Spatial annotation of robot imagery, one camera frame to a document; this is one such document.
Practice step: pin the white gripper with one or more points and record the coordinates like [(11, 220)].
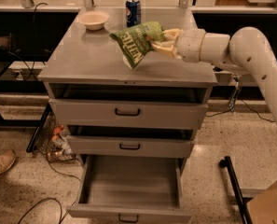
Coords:
[(189, 45)]

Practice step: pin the green jalapeno chip bag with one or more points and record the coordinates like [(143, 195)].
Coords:
[(135, 42)]

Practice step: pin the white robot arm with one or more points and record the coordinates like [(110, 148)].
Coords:
[(248, 51)]

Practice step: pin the grey drawer cabinet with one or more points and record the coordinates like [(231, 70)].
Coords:
[(89, 66)]

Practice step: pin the grey top drawer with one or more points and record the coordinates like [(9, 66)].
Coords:
[(128, 114)]

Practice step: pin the grey middle drawer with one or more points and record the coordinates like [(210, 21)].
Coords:
[(136, 147)]

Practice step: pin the grey open bottom drawer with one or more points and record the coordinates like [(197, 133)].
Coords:
[(130, 190)]

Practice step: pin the blue soda can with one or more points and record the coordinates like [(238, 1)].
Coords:
[(133, 12)]

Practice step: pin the beige paper bowl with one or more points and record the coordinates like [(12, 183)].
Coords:
[(93, 20)]

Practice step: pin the orange item in basket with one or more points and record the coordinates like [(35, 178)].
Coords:
[(57, 133)]

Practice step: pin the cardboard box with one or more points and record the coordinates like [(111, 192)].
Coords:
[(263, 207)]

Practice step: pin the tan shoe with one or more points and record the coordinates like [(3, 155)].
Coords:
[(7, 159)]

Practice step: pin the black wire basket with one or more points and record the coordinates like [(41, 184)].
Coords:
[(53, 151)]

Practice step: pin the black metal cart frame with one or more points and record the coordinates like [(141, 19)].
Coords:
[(227, 163)]

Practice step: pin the black table leg frame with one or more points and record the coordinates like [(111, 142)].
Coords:
[(18, 110)]

